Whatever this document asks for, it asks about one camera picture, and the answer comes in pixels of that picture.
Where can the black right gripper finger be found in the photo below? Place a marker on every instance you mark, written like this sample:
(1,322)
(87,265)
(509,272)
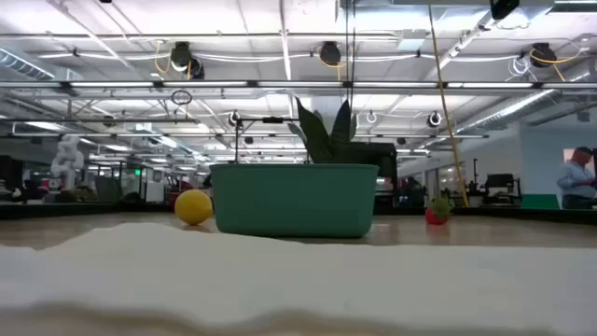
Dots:
(503,7)

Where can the red strawberry with green top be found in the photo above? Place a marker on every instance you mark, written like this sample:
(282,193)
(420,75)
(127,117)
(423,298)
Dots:
(436,214)

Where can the teal plastic tub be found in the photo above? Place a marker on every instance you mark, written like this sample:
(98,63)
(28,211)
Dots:
(294,200)

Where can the yellow lemon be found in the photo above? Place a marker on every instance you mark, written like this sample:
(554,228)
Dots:
(193,207)

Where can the small black monitor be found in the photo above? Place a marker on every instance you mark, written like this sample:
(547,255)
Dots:
(500,181)

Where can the person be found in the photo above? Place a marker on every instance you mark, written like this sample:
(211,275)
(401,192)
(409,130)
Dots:
(576,179)

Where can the large black monitor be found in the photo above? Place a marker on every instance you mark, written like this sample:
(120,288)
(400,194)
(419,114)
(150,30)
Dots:
(380,156)

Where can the green panel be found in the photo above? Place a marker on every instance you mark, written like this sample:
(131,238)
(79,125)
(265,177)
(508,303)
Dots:
(539,201)

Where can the black metal stand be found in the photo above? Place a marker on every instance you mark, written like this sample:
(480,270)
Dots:
(268,120)

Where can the white cloth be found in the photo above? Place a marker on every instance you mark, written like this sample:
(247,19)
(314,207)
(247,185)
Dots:
(298,280)

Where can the white robot figure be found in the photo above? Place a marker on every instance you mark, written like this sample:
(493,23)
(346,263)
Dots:
(67,161)

